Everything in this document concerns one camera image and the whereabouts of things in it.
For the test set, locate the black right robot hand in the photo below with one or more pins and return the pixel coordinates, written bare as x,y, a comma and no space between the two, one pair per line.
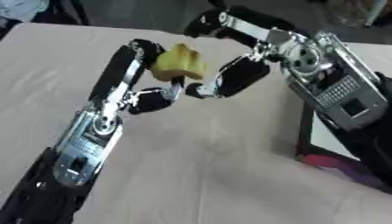
245,71

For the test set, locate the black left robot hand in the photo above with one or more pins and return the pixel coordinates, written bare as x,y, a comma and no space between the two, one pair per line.
115,67

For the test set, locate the yellow toy fruit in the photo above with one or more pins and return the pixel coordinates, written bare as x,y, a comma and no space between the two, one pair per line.
177,63

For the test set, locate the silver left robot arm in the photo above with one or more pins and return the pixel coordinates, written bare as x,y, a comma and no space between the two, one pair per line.
66,163

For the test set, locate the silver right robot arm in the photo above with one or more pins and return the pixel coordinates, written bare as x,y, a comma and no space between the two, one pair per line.
337,96

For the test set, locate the black box with white inside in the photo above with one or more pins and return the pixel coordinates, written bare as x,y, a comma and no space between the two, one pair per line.
326,137

